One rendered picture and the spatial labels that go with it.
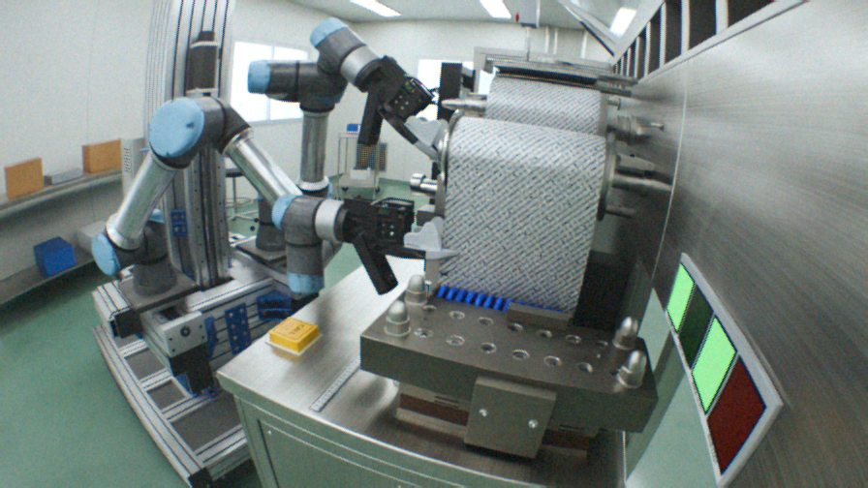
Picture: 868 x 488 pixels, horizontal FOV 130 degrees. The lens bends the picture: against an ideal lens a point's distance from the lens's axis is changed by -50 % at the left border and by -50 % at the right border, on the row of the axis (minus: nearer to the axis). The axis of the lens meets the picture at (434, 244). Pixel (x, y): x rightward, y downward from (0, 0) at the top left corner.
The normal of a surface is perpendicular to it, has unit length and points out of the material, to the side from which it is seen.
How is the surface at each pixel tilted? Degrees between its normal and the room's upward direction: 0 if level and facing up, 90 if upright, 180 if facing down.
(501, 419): 90
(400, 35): 90
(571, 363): 0
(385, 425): 0
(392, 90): 90
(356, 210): 90
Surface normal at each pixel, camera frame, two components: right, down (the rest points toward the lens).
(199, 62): 0.23, 0.34
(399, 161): -0.33, 0.29
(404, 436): 0.08, -0.94
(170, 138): 0.04, 0.25
